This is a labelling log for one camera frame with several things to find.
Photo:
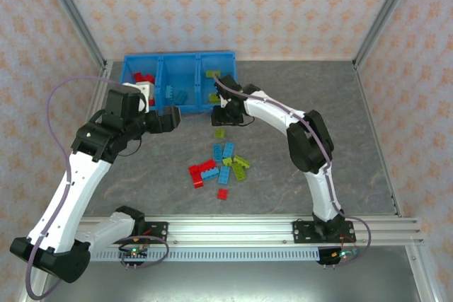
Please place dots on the small green lego brick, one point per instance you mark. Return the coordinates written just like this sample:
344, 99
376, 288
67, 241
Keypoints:
226, 161
219, 133

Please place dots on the long red lego brick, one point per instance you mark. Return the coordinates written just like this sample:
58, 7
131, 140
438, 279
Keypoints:
208, 165

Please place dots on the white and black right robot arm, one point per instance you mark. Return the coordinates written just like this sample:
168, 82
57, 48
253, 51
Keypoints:
269, 109

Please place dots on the blue three-compartment plastic bin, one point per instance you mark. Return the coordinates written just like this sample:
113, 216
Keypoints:
161, 68

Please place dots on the small red lego brick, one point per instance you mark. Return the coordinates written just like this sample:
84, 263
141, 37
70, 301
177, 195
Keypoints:
222, 194

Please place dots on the small circuit board with LED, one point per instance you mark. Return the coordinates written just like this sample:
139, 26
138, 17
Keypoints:
133, 253
336, 255

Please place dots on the grey metal sheet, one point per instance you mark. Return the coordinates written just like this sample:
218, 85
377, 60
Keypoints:
230, 280

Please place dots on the aluminium table side rail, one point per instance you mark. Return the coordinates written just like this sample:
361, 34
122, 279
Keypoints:
368, 104
100, 97

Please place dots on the long aluminium base rail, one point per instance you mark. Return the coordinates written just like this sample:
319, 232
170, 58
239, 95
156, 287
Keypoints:
230, 231

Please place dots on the aluminium frame post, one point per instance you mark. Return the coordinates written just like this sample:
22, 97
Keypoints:
76, 15
384, 15

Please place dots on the aluminium frame leg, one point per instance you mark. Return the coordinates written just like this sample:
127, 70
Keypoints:
424, 280
37, 295

